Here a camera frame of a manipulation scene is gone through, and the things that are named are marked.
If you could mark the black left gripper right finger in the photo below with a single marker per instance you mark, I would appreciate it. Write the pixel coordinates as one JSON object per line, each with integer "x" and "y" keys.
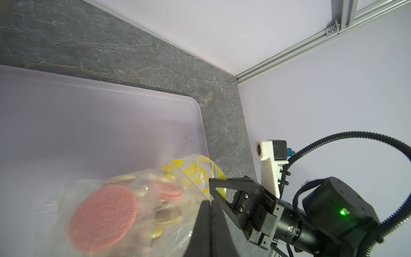
{"x": 221, "y": 241}

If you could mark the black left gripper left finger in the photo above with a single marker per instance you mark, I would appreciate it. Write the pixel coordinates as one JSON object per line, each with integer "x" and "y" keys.
{"x": 199, "y": 244}

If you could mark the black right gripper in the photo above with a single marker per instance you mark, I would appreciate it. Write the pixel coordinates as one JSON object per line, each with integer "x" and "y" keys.
{"x": 262, "y": 219}

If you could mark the clear ziploc bag of cookies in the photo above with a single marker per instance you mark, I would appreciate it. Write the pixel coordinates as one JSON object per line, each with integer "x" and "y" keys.
{"x": 168, "y": 198}

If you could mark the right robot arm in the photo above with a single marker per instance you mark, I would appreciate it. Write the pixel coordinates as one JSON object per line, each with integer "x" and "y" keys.
{"x": 326, "y": 217}

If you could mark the pink round sandwich cookie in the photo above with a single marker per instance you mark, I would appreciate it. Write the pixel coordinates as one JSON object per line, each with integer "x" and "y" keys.
{"x": 103, "y": 218}

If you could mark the lilac plastic tray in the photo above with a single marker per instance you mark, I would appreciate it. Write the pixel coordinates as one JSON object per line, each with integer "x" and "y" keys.
{"x": 57, "y": 129}

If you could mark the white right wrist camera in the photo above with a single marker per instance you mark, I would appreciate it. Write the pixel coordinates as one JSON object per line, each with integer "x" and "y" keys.
{"x": 273, "y": 155}

